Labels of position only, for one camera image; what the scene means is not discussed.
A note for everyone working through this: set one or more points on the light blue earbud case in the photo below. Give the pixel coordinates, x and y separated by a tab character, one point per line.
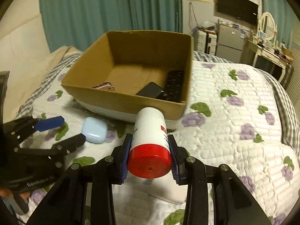
94	128

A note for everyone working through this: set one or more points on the beige pillow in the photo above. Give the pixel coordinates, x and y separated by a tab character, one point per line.
58	58

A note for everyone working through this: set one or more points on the brown cardboard box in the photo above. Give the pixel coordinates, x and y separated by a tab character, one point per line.
131	51

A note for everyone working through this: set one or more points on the white padded headboard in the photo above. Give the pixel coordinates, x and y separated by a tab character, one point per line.
21	51

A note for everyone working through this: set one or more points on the white vanity desk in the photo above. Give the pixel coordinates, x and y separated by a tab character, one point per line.
264	56

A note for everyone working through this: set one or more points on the black remote control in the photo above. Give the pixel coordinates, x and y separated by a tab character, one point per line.
173	85

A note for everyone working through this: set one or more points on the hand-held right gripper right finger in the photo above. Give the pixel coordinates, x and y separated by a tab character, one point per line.
174	164

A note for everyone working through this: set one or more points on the white drawer cabinet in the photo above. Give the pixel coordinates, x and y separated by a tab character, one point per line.
205	42

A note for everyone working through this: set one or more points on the silver refrigerator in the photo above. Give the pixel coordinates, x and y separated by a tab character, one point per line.
229	42

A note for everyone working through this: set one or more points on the oval white mirror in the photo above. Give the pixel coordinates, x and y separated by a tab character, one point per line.
268	25

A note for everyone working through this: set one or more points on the black smartphone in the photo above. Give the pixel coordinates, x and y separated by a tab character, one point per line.
150	89

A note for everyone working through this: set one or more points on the white bottle with red cap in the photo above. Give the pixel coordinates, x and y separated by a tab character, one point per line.
150	131

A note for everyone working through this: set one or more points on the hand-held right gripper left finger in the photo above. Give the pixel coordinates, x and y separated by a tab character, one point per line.
125	159

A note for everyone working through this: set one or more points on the black wall television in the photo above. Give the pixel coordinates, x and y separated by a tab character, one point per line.
236	4

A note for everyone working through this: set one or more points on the floral quilt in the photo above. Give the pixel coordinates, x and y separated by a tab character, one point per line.
234	126

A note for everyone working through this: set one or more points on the pink wallet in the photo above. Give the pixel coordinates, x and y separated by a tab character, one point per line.
103	86

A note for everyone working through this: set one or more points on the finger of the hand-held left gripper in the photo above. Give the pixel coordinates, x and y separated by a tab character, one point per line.
70	143
50	123

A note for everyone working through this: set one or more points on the teal curtain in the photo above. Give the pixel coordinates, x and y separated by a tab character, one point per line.
281	4
105	7

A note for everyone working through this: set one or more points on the white tray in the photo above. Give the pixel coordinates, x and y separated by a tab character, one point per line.
117	116

